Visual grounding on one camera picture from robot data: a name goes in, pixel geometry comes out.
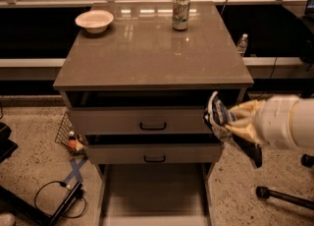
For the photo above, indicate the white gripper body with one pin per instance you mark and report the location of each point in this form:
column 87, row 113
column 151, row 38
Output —
column 274, row 121

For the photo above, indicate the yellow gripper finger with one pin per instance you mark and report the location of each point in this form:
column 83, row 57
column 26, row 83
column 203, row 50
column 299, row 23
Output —
column 248, row 109
column 244, row 129

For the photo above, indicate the blue chip bag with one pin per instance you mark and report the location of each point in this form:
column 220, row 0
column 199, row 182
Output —
column 218, row 119

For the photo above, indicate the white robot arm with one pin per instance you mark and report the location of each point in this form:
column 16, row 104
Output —
column 301, row 123

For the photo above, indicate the grey drawer cabinet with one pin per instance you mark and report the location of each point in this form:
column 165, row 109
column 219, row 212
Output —
column 141, row 61

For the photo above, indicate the open bottom drawer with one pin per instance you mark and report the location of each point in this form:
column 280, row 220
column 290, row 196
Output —
column 155, row 195

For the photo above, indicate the black caster foot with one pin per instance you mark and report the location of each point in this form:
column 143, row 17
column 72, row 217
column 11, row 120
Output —
column 307, row 160

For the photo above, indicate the black tripod leg right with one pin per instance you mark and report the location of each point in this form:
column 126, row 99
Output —
column 265, row 193

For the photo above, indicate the clear water bottle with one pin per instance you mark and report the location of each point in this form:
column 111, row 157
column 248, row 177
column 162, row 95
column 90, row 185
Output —
column 242, row 44

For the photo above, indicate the green soda can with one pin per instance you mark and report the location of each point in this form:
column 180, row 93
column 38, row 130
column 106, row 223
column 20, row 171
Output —
column 180, row 14

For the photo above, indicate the orange bottle in basket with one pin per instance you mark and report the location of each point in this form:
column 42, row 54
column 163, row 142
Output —
column 72, row 141

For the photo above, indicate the white paper bowl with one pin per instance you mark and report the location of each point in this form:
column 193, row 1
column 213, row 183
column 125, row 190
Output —
column 94, row 21

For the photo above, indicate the blue tape cross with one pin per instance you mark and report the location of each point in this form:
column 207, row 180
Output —
column 75, row 173

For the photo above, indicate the black stand leg left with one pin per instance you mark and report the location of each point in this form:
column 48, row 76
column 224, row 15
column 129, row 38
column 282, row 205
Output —
column 34, row 213

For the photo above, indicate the middle drawer with handle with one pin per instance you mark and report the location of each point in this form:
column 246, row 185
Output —
column 153, row 153

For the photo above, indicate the drawer with handle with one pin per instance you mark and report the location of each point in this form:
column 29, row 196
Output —
column 153, row 153
column 136, row 121

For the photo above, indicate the top drawer with handle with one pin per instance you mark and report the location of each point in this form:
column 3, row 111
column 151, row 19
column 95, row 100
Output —
column 136, row 121

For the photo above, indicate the wire basket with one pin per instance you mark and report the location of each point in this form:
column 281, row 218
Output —
column 63, row 136

